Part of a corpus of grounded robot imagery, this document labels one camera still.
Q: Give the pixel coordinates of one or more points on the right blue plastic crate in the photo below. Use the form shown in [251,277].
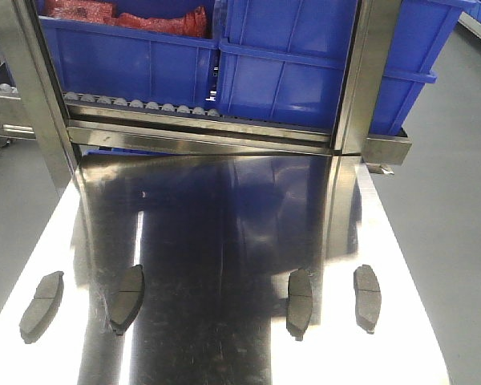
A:
[284,61]

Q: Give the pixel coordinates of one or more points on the left blue plastic crate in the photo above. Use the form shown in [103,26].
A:
[99,59]

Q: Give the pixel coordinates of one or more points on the blue plastic crate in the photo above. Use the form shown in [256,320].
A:
[284,61]
[99,59]

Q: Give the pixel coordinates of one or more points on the grey brake pad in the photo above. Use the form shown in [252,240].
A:
[127,301]
[299,304]
[42,307]
[368,298]

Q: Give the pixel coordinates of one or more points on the grey roller track strip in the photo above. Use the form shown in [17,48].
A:
[136,103]

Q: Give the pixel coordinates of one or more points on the stainless steel rack frame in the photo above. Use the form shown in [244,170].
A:
[40,112]

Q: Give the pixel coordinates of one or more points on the red mesh bag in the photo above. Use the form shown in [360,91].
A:
[192,24]

